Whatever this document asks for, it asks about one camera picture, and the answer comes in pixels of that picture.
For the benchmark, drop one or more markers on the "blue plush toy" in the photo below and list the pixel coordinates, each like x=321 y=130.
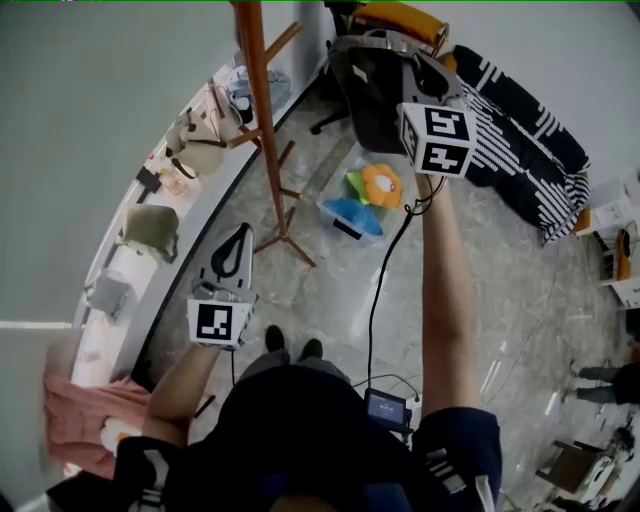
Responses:
x=352 y=216

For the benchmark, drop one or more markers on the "black cap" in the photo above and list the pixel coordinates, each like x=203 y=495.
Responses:
x=370 y=100

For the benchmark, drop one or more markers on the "white egg flower plush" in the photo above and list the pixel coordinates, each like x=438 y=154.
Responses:
x=114 y=434

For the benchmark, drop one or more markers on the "green plush toy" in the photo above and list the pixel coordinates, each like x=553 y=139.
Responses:
x=355 y=184

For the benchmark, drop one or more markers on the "brown wooden coat rack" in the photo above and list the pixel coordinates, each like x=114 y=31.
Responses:
x=267 y=125

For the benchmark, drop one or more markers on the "wooden chair orange cushion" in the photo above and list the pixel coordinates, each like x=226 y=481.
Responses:
x=405 y=20

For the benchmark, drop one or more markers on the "beige handbag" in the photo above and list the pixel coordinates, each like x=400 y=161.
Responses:
x=197 y=150

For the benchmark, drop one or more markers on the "person's black right shoe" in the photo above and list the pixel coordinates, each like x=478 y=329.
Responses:
x=311 y=349

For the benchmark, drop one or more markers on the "white shelf unit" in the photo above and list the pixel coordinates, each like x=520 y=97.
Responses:
x=630 y=290

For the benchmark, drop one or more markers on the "olive green bag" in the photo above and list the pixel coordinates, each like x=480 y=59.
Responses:
x=147 y=227

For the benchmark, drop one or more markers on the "person's black shoe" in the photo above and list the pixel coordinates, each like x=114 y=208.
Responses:
x=275 y=337
x=311 y=349

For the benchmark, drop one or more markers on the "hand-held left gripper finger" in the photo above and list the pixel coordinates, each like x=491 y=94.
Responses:
x=246 y=270
x=209 y=277

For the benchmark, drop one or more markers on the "person's right forearm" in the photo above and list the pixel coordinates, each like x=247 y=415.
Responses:
x=447 y=300

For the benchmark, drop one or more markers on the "person's dark navy shirt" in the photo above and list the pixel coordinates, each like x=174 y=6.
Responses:
x=300 y=440

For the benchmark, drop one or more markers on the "small gray bag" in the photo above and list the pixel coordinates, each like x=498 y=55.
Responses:
x=107 y=294

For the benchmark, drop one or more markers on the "light blue cloth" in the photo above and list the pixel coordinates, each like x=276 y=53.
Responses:
x=280 y=85

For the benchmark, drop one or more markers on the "dark wooden stool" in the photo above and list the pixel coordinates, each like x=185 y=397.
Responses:
x=570 y=467

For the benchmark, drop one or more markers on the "orange flower plush toy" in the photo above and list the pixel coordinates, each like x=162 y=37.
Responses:
x=382 y=185

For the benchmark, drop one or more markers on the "small black stand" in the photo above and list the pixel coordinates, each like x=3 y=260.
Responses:
x=148 y=180

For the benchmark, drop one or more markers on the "pink cloth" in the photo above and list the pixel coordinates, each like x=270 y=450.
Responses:
x=80 y=425

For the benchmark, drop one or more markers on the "person's left forearm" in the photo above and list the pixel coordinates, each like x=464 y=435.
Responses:
x=180 y=395

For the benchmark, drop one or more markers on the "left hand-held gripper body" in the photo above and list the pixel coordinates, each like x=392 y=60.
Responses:
x=217 y=320

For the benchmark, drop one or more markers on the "white curved counter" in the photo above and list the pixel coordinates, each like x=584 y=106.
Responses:
x=200 y=220

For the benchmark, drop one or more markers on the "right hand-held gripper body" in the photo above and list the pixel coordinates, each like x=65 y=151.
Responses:
x=440 y=140

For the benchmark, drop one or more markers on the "black office chair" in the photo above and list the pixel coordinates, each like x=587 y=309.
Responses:
x=332 y=107

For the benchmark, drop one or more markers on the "person's black left shoe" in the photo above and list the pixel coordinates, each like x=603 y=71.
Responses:
x=275 y=337

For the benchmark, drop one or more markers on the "white cardboard box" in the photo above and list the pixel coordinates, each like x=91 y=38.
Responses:
x=615 y=205

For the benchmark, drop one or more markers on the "small black screen device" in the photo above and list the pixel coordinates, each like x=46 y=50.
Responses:
x=386 y=407

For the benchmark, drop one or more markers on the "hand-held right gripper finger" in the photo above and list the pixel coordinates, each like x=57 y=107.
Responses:
x=410 y=87
x=454 y=92

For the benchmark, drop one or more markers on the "clear plastic storage bin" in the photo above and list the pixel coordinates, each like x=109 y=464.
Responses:
x=350 y=160

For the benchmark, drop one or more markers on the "person's gray trousers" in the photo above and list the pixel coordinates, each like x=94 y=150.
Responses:
x=270 y=360

